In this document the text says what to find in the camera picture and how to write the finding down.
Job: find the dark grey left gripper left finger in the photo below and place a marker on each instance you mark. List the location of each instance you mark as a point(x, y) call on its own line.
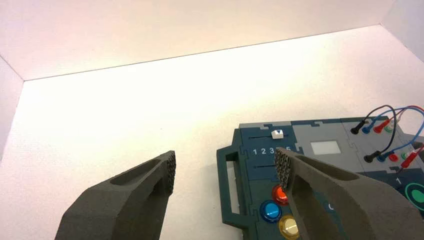
point(126, 202)

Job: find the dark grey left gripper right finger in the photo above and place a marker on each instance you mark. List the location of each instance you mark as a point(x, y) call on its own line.
point(344, 205)

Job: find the teal grey task board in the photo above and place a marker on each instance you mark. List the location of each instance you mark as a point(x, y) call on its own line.
point(331, 155)

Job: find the yellow push button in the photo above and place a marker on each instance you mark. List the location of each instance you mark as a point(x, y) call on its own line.
point(288, 227)

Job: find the white display screen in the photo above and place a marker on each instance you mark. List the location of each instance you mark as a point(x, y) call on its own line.
point(326, 147)

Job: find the red push button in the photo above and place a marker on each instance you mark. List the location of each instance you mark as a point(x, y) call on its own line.
point(280, 194)

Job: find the green round dial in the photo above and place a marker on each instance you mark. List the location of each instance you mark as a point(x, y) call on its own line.
point(415, 196)

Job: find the blue push button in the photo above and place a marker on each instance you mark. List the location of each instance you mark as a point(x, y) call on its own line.
point(270, 211)

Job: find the red probe plug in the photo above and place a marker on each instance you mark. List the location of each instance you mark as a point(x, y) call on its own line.
point(410, 159)

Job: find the white slider knob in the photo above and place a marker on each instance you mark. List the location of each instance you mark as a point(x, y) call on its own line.
point(277, 134)

